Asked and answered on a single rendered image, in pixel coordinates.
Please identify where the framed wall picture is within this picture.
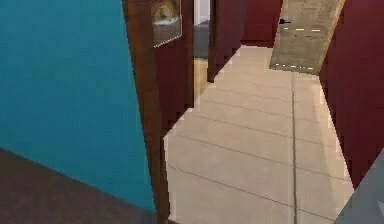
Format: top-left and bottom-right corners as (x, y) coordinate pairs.
(150, 0), (184, 49)

